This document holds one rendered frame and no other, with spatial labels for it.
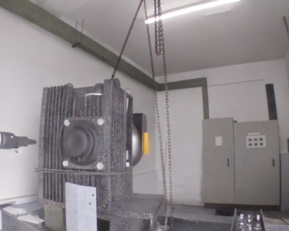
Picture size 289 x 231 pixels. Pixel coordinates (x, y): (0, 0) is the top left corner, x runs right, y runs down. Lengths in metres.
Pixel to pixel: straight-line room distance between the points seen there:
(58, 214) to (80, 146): 0.53
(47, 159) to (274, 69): 4.11
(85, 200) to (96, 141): 0.31
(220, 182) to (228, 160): 0.44
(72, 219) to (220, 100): 3.71
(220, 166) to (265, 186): 0.90
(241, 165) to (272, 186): 0.68
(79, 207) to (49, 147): 0.47
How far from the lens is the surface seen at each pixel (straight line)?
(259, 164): 3.90
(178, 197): 4.46
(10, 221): 2.05
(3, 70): 2.15
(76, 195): 0.95
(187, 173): 4.30
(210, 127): 3.94
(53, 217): 1.44
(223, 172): 3.92
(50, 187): 1.31
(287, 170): 3.97
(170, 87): 4.47
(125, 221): 1.21
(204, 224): 1.75
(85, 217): 0.95
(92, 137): 1.06
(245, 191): 3.96
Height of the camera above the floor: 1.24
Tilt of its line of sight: 9 degrees up
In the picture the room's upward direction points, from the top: straight up
